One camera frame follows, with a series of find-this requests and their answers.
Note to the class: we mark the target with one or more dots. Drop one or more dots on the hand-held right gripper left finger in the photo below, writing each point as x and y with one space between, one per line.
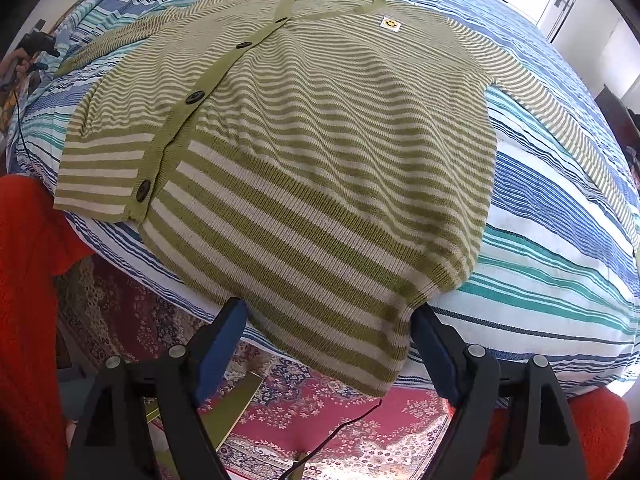
220 355

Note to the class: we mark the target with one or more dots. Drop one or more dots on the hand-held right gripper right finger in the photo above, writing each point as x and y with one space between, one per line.
434 355

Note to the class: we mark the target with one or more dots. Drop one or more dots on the green striped knit cardigan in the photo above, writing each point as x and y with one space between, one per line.
320 160

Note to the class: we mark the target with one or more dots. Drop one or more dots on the olive metal bar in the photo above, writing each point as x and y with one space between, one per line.
240 405

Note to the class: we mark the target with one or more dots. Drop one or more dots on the red floral patterned rug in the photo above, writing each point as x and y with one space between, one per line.
325 410

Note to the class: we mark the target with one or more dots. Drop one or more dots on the blue teal striped bedspread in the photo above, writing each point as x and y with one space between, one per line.
540 220

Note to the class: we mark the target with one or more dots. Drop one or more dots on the dark wooden furniture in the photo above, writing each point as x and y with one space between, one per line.
617 110

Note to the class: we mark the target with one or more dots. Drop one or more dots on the white wardrobe doors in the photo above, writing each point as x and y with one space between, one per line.
590 5

